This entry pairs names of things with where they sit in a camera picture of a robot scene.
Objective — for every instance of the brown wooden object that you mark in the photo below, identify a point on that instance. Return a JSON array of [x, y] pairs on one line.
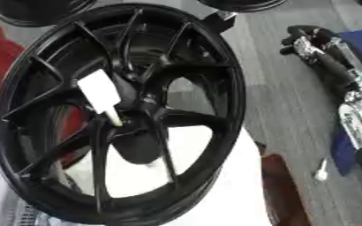
[[284, 191]]

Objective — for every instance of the black spoked wheel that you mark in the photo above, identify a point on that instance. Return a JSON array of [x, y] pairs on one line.
[[217, 97]]

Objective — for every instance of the black round wheel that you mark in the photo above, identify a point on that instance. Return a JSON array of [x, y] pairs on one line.
[[240, 5], [34, 11]]

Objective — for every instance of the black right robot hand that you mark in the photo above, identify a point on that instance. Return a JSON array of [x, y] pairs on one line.
[[338, 69]]

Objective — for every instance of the black post with silver top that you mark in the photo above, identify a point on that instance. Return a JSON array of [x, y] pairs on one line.
[[219, 22]]

